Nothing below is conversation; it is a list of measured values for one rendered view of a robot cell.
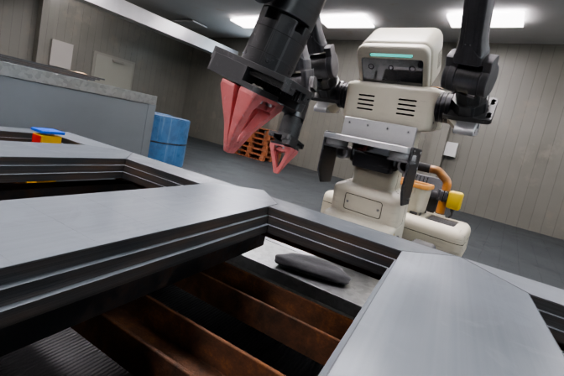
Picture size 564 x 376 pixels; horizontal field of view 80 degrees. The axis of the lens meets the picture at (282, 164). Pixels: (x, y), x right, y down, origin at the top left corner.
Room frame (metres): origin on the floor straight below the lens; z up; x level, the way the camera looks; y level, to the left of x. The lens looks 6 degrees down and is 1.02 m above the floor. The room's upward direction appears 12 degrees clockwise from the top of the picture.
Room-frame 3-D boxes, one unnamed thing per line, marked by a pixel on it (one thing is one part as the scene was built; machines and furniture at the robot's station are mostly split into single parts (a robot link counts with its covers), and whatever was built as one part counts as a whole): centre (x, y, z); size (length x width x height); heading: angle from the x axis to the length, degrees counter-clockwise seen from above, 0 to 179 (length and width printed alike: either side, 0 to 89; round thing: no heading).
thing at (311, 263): (0.83, -0.13, 0.70); 0.20 x 0.10 x 0.03; 76
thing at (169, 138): (4.32, 1.70, 0.45); 1.22 x 0.75 x 0.90; 52
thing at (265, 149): (10.04, 0.80, 0.45); 1.27 x 0.87 x 0.90; 56
